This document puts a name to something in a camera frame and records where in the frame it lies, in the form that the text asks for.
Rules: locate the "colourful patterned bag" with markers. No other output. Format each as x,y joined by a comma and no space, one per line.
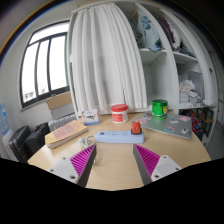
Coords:
195,121

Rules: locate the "grey box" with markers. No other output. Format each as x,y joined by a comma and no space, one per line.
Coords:
63,111

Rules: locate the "white ribbed radiator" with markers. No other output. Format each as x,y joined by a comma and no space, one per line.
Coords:
61,121

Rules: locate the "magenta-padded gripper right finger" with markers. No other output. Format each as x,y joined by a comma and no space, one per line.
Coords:
160,168

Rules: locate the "small white printed box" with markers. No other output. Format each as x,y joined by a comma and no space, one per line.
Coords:
90,117

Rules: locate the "green round tin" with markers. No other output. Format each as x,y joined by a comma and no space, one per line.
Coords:
159,108

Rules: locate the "brown cardboard box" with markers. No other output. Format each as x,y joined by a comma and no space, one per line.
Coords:
58,100

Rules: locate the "white curtain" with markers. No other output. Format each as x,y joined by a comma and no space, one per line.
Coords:
106,60

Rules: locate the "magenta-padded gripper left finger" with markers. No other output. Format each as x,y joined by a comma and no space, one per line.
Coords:
68,167

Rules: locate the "black suitcase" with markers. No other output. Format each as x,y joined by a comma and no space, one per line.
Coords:
17,143

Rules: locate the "light blue power strip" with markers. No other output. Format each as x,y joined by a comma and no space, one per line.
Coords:
115,137

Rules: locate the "yellow book with pink cover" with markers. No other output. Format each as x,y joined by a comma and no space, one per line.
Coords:
65,132

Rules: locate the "silver laptop with stickers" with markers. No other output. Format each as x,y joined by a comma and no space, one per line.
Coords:
170,125

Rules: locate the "white jar with red lid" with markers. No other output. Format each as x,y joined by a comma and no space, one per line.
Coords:
119,114

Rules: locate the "black-framed window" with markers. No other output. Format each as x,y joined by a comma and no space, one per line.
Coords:
46,63

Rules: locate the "orange-red charger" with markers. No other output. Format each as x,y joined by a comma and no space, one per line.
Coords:
136,128

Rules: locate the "white shelf unit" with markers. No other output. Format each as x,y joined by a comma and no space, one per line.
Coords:
163,73

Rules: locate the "black bag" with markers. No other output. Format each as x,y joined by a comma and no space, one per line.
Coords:
36,138

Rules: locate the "blue wall poster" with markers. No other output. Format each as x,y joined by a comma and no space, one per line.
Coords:
4,118

